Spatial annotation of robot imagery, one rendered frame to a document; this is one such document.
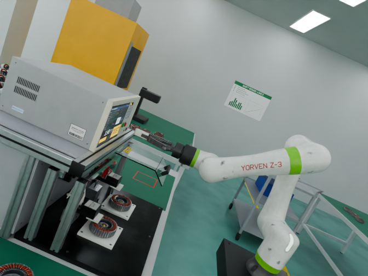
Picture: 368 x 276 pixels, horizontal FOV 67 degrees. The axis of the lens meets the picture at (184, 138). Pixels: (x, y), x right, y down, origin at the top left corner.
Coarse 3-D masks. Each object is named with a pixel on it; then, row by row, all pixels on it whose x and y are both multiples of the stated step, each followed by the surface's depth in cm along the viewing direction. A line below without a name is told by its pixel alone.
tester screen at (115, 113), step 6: (114, 108) 103; (120, 108) 112; (126, 108) 122; (114, 114) 107; (120, 114) 116; (108, 120) 102; (114, 120) 111; (108, 126) 106; (114, 126) 115; (102, 132) 101; (102, 138) 105; (108, 138) 114
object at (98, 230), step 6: (90, 222) 114; (102, 222) 117; (108, 222) 119; (114, 222) 119; (90, 228) 112; (96, 228) 111; (102, 228) 111; (108, 228) 113; (114, 228) 115; (96, 234) 111; (102, 234) 111; (108, 234) 112
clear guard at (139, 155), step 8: (128, 144) 145; (120, 152) 128; (136, 152) 138; (144, 152) 143; (152, 152) 149; (136, 160) 127; (144, 160) 132; (152, 160) 137; (160, 160) 142; (152, 168) 127; (160, 168) 136; (160, 176) 131; (160, 184) 127
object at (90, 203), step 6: (60, 204) 112; (66, 204) 111; (84, 204) 112; (90, 204) 114; (96, 204) 116; (78, 210) 112; (84, 210) 112; (90, 210) 112; (96, 210) 112; (90, 216) 112; (96, 216) 115; (102, 216) 117; (96, 222) 113
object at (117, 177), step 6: (108, 174) 136; (114, 174) 138; (96, 180) 135; (102, 180) 134; (108, 180) 134; (114, 180) 134; (120, 180) 140; (96, 186) 139; (114, 186) 135; (120, 186) 138
